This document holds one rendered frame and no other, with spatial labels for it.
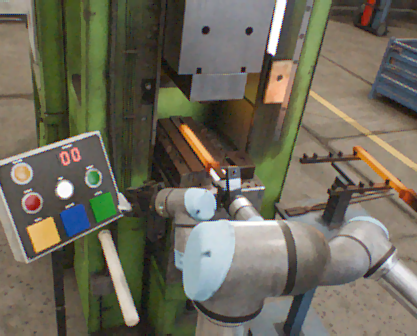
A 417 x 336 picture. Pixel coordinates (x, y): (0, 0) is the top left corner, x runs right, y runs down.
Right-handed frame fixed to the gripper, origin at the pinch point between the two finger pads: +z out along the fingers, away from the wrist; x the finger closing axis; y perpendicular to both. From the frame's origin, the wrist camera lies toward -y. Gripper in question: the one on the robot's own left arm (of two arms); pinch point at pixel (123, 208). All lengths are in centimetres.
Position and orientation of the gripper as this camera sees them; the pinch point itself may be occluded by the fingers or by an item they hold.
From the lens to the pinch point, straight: 130.7
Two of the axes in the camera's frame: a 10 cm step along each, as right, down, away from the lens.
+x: -6.8, 3.3, -6.6
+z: -6.9, 0.3, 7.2
